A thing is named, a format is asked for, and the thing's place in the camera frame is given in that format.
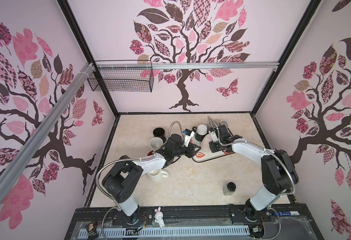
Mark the white strawberry tray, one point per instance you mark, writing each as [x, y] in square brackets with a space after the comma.
[204, 156]

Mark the blue white marker pen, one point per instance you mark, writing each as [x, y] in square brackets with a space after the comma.
[287, 214]

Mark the black front base frame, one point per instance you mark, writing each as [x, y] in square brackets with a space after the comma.
[87, 221]

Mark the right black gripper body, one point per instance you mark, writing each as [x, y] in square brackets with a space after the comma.
[214, 146]

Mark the horizontal aluminium rail back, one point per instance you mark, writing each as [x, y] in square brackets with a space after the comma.
[187, 66]

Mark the black wire basket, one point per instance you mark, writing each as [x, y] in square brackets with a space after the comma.
[122, 76]

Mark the small grey mug right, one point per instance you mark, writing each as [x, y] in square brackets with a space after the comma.
[223, 123]

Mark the right metal flexible conduit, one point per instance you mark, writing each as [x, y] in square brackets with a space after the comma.
[280, 162]

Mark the white slotted cable duct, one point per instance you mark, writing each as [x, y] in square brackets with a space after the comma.
[199, 231]

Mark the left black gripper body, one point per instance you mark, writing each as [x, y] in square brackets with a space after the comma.
[188, 151]

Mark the cream mug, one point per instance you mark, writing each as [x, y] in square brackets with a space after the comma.
[155, 143]

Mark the white rabbit figurine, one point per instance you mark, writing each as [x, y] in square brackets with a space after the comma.
[159, 217]

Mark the tall grey mug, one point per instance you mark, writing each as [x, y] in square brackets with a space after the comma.
[213, 124]

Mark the black mug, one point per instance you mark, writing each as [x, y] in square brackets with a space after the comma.
[160, 133]

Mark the diagonal aluminium rail left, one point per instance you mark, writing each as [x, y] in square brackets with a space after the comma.
[10, 175]

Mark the white round mug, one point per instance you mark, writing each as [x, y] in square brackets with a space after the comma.
[157, 175]

